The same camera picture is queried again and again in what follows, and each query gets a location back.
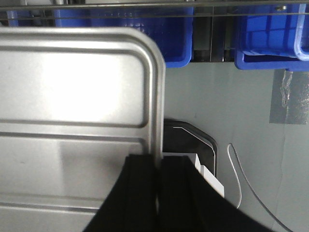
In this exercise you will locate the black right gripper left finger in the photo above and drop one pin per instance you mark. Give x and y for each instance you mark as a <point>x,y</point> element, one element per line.
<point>130,205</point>

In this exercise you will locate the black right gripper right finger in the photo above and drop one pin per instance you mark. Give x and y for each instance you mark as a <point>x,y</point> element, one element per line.
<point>187,202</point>

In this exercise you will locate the silver metal tray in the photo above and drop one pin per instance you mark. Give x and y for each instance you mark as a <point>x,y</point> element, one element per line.
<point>74,103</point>

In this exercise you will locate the steel front shelf beam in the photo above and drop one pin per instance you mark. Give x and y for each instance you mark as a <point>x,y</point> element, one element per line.
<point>165,8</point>

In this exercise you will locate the white plug block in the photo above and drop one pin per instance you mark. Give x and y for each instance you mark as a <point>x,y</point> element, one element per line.
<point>203,170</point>

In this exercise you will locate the blue bin lower middle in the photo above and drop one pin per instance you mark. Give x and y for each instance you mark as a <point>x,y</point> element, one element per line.
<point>172,35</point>

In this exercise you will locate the blue bin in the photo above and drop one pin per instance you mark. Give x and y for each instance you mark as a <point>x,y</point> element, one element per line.
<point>273,37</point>
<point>172,35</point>

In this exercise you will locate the blue bin lower right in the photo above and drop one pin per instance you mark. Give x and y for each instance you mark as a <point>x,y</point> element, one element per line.
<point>273,37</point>

